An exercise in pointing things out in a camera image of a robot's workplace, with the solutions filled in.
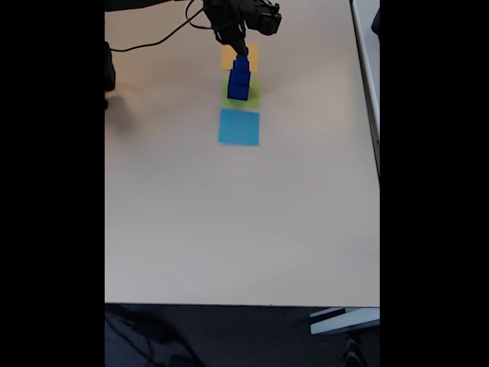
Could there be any medium blue cube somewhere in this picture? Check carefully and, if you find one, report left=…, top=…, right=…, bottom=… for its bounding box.
left=229, top=63, right=252, bottom=85

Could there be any large blue cube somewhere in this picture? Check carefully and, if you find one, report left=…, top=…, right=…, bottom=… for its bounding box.
left=226, top=72, right=252, bottom=102

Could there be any orange paper square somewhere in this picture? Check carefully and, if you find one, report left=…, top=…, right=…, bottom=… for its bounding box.
left=220, top=42, right=261, bottom=73

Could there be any green paper square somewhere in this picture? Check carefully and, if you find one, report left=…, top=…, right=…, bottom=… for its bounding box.
left=222, top=76, right=264, bottom=110

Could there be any light blue paper square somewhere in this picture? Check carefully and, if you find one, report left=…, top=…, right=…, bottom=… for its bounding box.
left=217, top=107, right=261, bottom=148

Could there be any white neighbouring desk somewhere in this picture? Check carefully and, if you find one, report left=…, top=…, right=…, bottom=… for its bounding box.
left=350, top=0, right=381, bottom=187

